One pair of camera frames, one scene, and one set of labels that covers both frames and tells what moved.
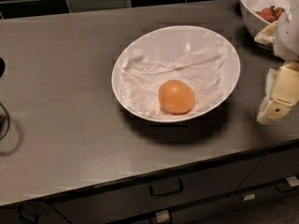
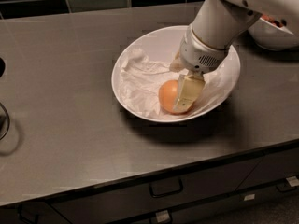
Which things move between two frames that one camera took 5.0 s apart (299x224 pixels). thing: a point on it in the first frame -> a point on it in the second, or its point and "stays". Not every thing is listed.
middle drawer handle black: [165, 187] stays
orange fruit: [176, 97] stays
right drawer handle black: [285, 186] stays
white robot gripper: [288, 35] -> [199, 55]
